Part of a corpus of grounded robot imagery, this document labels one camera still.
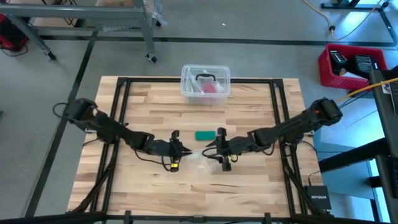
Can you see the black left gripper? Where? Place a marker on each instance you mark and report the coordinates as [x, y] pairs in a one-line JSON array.
[[161, 147]]

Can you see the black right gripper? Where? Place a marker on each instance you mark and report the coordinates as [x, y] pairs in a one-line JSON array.
[[236, 145]]

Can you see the green elastic bandage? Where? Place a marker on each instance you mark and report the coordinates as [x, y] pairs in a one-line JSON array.
[[205, 135]]

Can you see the clear plastic bag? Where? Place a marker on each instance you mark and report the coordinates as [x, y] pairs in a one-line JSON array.
[[199, 165]]

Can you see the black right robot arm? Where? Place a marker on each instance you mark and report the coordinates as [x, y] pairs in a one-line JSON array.
[[298, 123]]

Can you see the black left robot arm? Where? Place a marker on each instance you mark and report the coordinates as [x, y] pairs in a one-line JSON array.
[[105, 129]]

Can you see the clear plastic storage bin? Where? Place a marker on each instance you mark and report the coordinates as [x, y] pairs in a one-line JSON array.
[[189, 98]]

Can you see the white packet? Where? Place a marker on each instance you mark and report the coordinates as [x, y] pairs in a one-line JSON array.
[[192, 85]]

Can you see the black Netgear router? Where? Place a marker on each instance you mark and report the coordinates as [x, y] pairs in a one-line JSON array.
[[318, 197]]

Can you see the red plastic crate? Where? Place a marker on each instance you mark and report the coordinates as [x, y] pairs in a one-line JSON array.
[[335, 82]]

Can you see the black power tool battery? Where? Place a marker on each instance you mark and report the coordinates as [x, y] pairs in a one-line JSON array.
[[337, 59]]

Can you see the cardboard box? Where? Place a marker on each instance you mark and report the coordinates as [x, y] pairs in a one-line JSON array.
[[115, 3]]

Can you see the black desk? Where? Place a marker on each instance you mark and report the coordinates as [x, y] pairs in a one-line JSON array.
[[385, 124]]

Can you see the black charger device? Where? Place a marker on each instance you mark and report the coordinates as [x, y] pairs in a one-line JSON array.
[[365, 63]]

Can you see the grey metal cart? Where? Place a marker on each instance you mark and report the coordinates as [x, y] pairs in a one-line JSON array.
[[77, 12]]

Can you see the red toolbox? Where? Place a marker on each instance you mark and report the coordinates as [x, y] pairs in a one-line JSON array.
[[12, 34]]

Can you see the black table frame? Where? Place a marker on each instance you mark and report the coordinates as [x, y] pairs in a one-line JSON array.
[[155, 80]]

